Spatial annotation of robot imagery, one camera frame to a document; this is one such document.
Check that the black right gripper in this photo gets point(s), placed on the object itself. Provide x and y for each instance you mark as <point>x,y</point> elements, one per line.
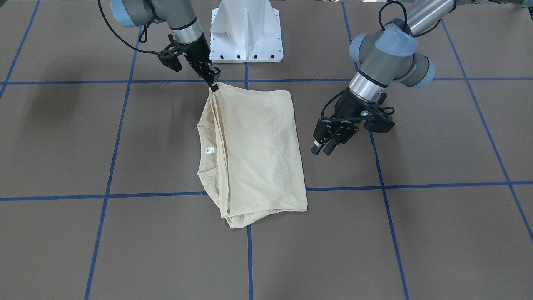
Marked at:
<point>199,52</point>

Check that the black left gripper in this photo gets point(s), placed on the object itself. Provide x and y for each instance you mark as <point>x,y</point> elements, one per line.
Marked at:
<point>347,107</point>

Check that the cream long-sleeve printed shirt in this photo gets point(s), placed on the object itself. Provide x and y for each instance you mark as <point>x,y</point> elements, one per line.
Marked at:
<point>250,161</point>

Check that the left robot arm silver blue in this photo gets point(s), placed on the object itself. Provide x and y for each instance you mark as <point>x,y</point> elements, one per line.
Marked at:
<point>389,55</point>

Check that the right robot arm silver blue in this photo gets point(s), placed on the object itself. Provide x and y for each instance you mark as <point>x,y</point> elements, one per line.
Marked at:
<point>187,37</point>

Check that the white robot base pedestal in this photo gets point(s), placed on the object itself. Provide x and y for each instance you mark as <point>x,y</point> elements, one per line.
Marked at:
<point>246,31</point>

